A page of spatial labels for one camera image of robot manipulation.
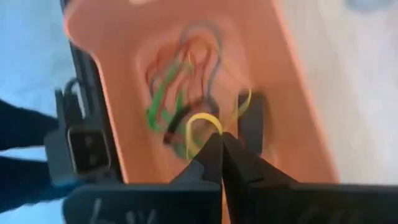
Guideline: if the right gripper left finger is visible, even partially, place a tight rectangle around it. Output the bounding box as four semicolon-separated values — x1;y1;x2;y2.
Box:
62;133;223;224

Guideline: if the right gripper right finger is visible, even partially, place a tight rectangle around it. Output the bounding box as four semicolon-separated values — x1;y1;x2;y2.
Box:
221;132;398;224

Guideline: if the thick black rubber band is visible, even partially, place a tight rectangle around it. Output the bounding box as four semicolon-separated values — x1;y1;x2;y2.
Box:
163;98;220;144

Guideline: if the thin yellow rubber band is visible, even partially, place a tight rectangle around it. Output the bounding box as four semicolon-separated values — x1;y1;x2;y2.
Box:
229;88;253;126

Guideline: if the thin red rubber band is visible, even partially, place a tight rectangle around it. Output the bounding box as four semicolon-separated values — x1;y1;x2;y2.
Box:
154;37;214;103

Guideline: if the pile of coloured rubber bands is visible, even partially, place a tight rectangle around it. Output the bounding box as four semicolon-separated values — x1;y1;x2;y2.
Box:
148;21;224;110

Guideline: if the black flat rectangular piece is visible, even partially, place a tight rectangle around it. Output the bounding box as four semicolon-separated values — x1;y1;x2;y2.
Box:
237;89;266;156

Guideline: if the black rig base leg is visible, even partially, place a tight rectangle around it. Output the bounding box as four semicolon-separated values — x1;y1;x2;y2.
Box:
0;98;62;152
0;155;74;215

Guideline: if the black table-level camera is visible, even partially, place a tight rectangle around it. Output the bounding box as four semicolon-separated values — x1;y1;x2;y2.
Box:
67;126;112;175

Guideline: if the black camera cable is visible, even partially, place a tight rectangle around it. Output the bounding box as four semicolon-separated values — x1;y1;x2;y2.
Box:
62;77;88;125

